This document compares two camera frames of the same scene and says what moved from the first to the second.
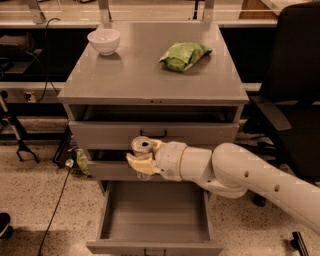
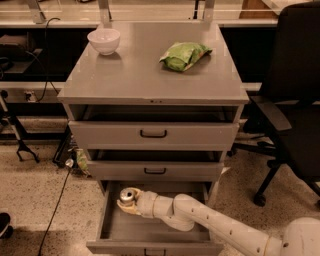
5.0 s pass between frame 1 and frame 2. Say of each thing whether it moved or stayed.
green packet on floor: stayed
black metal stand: stayed
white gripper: moved
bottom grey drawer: stayed
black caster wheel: stayed
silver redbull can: moved
